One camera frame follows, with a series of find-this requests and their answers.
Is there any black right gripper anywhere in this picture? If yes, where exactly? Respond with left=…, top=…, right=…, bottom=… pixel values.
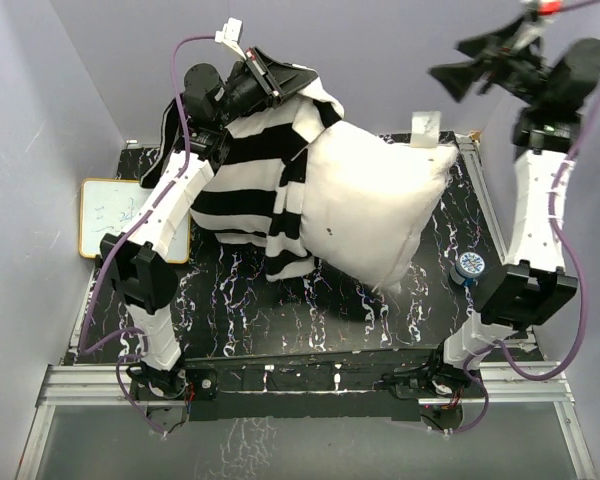
left=429, top=15, right=552, bottom=109

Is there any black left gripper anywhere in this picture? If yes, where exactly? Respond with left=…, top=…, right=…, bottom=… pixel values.
left=213, top=45, right=315, bottom=129

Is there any black white striped pillowcase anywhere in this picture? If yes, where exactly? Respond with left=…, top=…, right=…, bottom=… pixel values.
left=160, top=70, right=346, bottom=283

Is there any white pillow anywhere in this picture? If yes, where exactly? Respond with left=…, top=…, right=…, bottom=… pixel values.
left=300, top=121, right=458, bottom=293

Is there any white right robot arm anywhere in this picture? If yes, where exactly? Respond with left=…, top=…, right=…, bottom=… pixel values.
left=422, top=3, right=600, bottom=397

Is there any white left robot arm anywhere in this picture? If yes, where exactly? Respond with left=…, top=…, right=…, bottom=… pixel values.
left=100, top=47, right=344, bottom=399

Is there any yellow framed whiteboard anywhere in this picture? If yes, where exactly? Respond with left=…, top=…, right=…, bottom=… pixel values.
left=78, top=178, right=190, bottom=264

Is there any blue white tape roll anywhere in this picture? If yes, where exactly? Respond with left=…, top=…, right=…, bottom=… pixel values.
left=449, top=251, right=486, bottom=287

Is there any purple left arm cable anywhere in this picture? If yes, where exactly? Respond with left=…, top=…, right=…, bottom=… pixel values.
left=76, top=35, right=231, bottom=435

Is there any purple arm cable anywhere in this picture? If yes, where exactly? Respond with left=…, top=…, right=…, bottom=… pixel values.
left=460, top=0, right=600, bottom=431
left=76, top=35, right=231, bottom=435

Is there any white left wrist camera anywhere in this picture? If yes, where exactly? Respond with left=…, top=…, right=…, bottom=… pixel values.
left=215, top=17, right=243, bottom=45

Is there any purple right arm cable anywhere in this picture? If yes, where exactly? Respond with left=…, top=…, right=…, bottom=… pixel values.
left=460, top=0, right=600, bottom=431

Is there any aluminium table frame rail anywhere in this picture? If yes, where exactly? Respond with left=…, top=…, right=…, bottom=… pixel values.
left=18, top=351, right=597, bottom=479

